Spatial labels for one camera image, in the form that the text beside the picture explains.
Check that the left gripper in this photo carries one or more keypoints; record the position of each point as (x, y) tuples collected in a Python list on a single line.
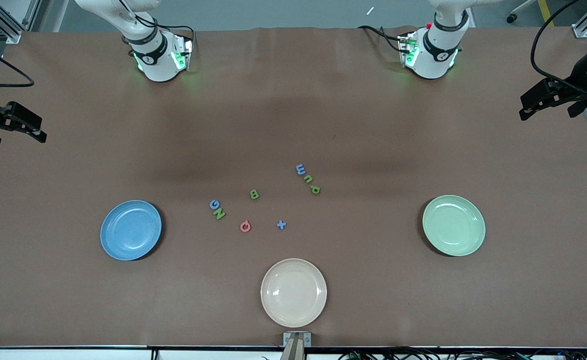
[(575, 85)]

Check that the blue letter G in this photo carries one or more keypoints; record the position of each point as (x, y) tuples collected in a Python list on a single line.
[(211, 204)]

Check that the green letter N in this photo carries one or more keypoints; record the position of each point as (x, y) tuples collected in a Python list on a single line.
[(219, 214)]

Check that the green letter B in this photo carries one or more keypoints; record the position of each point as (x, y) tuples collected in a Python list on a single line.
[(254, 194)]

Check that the green letter p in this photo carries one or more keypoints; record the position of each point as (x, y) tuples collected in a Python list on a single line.
[(315, 189)]

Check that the green letter u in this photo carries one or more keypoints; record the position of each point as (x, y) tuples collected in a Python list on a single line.
[(308, 179)]

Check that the blue letter m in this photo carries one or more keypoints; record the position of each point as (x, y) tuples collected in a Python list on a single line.
[(300, 170)]

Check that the blue letter x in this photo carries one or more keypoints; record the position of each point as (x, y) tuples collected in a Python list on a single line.
[(281, 225)]

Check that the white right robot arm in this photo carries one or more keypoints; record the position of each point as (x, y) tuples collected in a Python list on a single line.
[(153, 55)]

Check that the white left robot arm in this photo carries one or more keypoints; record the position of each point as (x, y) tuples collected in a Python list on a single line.
[(436, 50)]

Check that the blue plate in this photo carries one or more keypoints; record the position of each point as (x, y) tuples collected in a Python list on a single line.
[(131, 230)]

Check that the green plate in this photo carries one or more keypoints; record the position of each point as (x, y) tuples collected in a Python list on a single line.
[(453, 225)]

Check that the beige plate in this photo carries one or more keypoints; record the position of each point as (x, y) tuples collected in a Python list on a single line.
[(293, 292)]

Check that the office chair caster leg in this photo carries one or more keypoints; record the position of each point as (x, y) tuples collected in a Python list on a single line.
[(512, 19)]

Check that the base connector box green light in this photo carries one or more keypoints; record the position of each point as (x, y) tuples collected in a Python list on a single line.
[(181, 55), (407, 50)]

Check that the brown table mat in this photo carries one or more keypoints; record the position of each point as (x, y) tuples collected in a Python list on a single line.
[(323, 125)]

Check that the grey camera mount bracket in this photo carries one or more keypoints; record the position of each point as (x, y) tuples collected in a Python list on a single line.
[(297, 340)]

